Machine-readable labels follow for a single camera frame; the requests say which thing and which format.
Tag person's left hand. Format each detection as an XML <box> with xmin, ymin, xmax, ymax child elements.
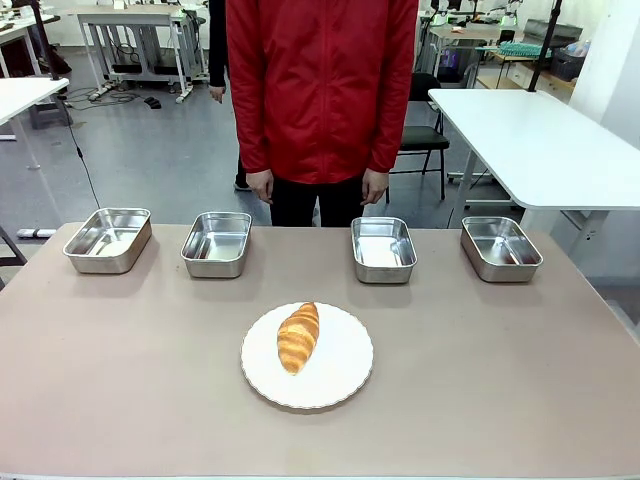
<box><xmin>360</xmin><ymin>168</ymin><xmax>391</xmax><ymax>207</ymax></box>

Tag person's right hand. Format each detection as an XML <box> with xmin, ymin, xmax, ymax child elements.
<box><xmin>246</xmin><ymin>168</ymin><xmax>276</xmax><ymax>206</ymax></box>

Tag steel rectangular container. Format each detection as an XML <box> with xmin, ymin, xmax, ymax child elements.
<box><xmin>350</xmin><ymin>216</ymin><xmax>419</xmax><ymax>285</ymax></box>
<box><xmin>62</xmin><ymin>207</ymin><xmax>153</xmax><ymax>275</ymax></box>
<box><xmin>180</xmin><ymin>211</ymin><xmax>254</xmax><ymax>280</ymax></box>
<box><xmin>459</xmin><ymin>215</ymin><xmax>545</xmax><ymax>284</ymax></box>

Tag golden croissant bread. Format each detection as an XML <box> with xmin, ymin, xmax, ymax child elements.
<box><xmin>276</xmin><ymin>301</ymin><xmax>321</xmax><ymax>377</ymax></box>

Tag black trousers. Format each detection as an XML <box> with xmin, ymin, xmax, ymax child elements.
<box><xmin>269</xmin><ymin>173</ymin><xmax>367</xmax><ymax>229</ymax></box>

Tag background person in black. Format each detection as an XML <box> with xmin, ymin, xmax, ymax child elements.
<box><xmin>208</xmin><ymin>0</ymin><xmax>253</xmax><ymax>193</ymax></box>

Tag black folding chair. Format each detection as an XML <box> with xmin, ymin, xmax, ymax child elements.
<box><xmin>387</xmin><ymin>72</ymin><xmax>451</xmax><ymax>204</ymax></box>

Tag white background workbench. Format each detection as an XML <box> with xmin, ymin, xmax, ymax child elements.
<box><xmin>74</xmin><ymin>5</ymin><xmax>209</xmax><ymax>105</ymax></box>

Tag red jacket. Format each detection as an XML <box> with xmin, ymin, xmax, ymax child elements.
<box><xmin>225</xmin><ymin>0</ymin><xmax>420</xmax><ymax>185</ymax></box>

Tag large white table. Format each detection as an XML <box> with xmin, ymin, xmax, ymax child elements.
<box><xmin>428</xmin><ymin>88</ymin><xmax>640</xmax><ymax>246</ymax></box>

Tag black stand pole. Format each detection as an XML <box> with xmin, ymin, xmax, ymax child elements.
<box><xmin>30</xmin><ymin>0</ymin><xmax>70</xmax><ymax>82</ymax></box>

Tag white scalloped plate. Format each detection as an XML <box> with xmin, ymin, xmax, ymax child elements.
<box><xmin>240</xmin><ymin>301</ymin><xmax>375</xmax><ymax>411</ymax></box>

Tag white side table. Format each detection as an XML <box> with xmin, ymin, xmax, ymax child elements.
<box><xmin>0</xmin><ymin>76</ymin><xmax>71</xmax><ymax>172</ymax></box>

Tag green mesh item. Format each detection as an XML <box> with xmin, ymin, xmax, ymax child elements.
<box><xmin>498</xmin><ymin>41</ymin><xmax>554</xmax><ymax>59</ymax></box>

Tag thin black tripod pole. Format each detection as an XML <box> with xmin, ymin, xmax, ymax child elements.
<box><xmin>528</xmin><ymin>0</ymin><xmax>565</xmax><ymax>94</ymax></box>

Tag black storage crate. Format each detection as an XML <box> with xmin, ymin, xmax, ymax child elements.
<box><xmin>551</xmin><ymin>45</ymin><xmax>585</xmax><ymax>82</ymax></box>

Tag thin black hanging cable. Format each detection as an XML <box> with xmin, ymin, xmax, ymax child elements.
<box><xmin>58</xmin><ymin>93</ymin><xmax>103</xmax><ymax>210</ymax></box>

